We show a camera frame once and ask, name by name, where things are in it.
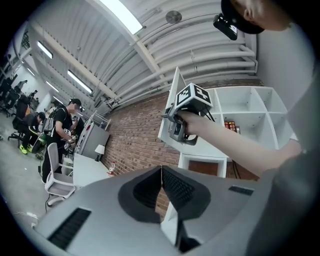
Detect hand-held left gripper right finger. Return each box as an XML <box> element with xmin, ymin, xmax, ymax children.
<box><xmin>161</xmin><ymin>164</ymin><xmax>212</xmax><ymax>253</ymax></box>

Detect person's right forearm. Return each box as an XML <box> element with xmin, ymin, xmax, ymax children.
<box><xmin>177</xmin><ymin>109</ymin><xmax>305</xmax><ymax>179</ymax></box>

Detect white ceiling pipes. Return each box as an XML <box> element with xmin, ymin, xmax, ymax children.
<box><xmin>106</xmin><ymin>44</ymin><xmax>258</xmax><ymax>108</ymax></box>

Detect person's head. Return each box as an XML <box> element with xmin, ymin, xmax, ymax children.
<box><xmin>229</xmin><ymin>0</ymin><xmax>294</xmax><ymax>32</ymax></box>

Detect red-capped plastic bottle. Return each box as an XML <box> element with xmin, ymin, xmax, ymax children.
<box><xmin>107</xmin><ymin>160</ymin><xmax>117</xmax><ymax>177</ymax></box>

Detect grey partition panel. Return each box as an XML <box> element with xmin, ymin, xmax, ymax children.
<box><xmin>79</xmin><ymin>123</ymin><xmax>111</xmax><ymax>160</ymax></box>

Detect white waste bin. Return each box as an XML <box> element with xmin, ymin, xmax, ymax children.
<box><xmin>61</xmin><ymin>157</ymin><xmax>74</xmax><ymax>176</ymax></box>

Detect black office chair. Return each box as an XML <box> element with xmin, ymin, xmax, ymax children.
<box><xmin>0</xmin><ymin>77</ymin><xmax>21</xmax><ymax>118</ymax></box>

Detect small white table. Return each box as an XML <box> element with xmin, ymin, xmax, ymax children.
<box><xmin>72</xmin><ymin>152</ymin><xmax>111</xmax><ymax>189</ymax></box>

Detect white table top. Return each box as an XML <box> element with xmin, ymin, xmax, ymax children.
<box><xmin>159</xmin><ymin>198</ymin><xmax>181</xmax><ymax>242</ymax></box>

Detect white metal bunk frame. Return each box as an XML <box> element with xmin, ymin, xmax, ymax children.
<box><xmin>84</xmin><ymin>109</ymin><xmax>112</xmax><ymax>131</ymax></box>

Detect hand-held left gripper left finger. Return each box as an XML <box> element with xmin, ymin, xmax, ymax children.
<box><xmin>117</xmin><ymin>164</ymin><xmax>163</xmax><ymax>225</ymax></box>

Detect black head camera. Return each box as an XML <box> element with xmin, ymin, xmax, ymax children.
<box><xmin>212</xmin><ymin>12</ymin><xmax>239</xmax><ymax>41</ymax></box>

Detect white table lamp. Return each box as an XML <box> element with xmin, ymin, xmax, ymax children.
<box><xmin>94</xmin><ymin>143</ymin><xmax>106</xmax><ymax>162</ymax></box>

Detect round grey ceiling fixture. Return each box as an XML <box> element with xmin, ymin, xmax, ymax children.
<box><xmin>165</xmin><ymin>10</ymin><xmax>183</xmax><ymax>25</ymax></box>

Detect white office chair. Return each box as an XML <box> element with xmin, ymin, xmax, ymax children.
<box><xmin>44</xmin><ymin>142</ymin><xmax>76</xmax><ymax>207</ymax></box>

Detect person's light t-shirt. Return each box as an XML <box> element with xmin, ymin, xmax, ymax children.
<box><xmin>246</xmin><ymin>72</ymin><xmax>320</xmax><ymax>256</ymax></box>

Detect white shelf unit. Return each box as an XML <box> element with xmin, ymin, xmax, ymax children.
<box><xmin>157</xmin><ymin>66</ymin><xmax>300</xmax><ymax>180</ymax></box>

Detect black floor cable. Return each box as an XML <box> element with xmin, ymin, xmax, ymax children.
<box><xmin>44</xmin><ymin>193</ymin><xmax>52</xmax><ymax>214</ymax></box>

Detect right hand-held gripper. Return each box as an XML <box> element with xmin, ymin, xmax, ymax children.
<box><xmin>161</xmin><ymin>82</ymin><xmax>214</xmax><ymax>147</ymax></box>

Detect long ceiling light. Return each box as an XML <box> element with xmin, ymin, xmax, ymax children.
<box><xmin>36</xmin><ymin>40</ymin><xmax>54</xmax><ymax>60</ymax></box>
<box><xmin>98</xmin><ymin>0</ymin><xmax>146</xmax><ymax>35</ymax></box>
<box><xmin>66</xmin><ymin>69</ymin><xmax>94</xmax><ymax>95</ymax></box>

